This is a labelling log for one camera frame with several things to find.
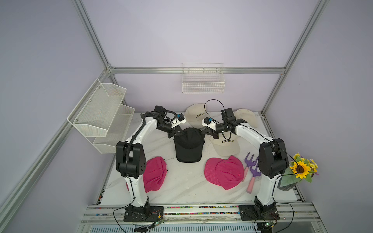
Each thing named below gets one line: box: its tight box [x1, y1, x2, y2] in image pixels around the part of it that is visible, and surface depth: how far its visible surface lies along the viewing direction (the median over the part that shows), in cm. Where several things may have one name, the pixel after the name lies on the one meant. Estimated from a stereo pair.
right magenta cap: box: [203, 155, 245, 190], surface depth 87 cm
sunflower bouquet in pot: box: [277, 152, 320, 192], surface depth 65 cm
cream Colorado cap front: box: [208, 131, 241, 157], surface depth 100 cm
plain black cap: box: [173, 127, 206, 164], surface depth 92 cm
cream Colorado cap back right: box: [233, 108, 259, 128], surface depth 113 cm
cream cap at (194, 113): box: [184, 103, 206, 129], surface depth 117 cm
